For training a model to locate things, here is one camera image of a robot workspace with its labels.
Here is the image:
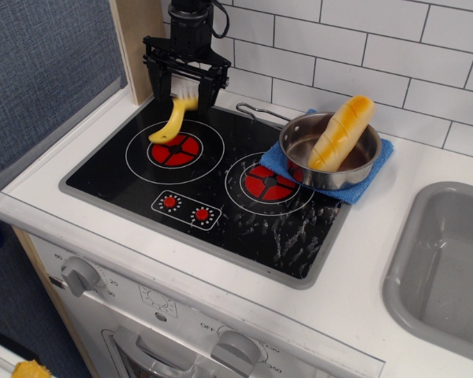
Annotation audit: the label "grey oven knob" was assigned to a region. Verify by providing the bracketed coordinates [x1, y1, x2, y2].
[210, 331, 261, 377]
[61, 257, 100, 298]

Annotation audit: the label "black toy stove top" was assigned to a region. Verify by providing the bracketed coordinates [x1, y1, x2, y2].
[60, 100, 349, 289]

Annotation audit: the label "grey sink basin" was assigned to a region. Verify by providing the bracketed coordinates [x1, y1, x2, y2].
[383, 182, 473, 360]

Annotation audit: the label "toy bread baguette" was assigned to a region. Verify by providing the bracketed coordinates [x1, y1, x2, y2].
[307, 95, 376, 172]

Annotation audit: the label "grey right oven knob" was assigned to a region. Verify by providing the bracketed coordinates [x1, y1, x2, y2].
[210, 331, 261, 377]

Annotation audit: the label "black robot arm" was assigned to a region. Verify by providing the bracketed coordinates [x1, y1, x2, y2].
[143, 1, 231, 115]

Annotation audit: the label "wooden side post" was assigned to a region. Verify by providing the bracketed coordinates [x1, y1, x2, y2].
[109, 0, 166, 105]

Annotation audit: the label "white toy oven front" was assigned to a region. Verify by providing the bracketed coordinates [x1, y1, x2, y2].
[32, 237, 384, 377]

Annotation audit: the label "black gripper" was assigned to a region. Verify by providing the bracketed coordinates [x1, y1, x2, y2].
[143, 9, 231, 116]

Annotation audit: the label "stainless steel pot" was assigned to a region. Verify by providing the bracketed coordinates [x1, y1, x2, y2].
[236, 102, 382, 191]

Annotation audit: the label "yellow dish brush white bristles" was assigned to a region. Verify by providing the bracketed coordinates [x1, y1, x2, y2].
[148, 81, 199, 145]

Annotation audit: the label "grey left oven knob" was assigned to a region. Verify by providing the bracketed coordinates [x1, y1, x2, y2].
[61, 257, 100, 298]

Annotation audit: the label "yellow black object bottom left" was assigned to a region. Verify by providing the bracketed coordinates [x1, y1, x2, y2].
[0, 361, 53, 378]

